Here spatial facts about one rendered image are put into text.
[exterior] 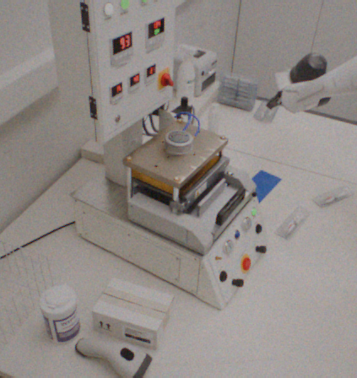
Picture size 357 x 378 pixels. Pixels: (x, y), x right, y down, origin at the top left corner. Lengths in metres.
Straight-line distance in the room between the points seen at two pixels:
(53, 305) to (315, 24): 2.93
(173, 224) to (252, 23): 2.69
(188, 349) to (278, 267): 0.42
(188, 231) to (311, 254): 0.52
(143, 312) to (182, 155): 0.43
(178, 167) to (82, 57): 0.35
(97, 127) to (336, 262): 0.87
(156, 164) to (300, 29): 2.59
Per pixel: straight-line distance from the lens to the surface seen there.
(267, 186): 1.80
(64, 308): 1.19
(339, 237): 1.66
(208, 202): 1.29
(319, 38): 3.66
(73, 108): 1.24
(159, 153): 1.27
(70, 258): 1.48
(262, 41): 3.75
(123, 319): 1.21
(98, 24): 1.10
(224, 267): 1.31
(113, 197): 1.40
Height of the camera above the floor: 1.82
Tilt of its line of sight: 41 degrees down
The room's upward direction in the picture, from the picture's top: 8 degrees clockwise
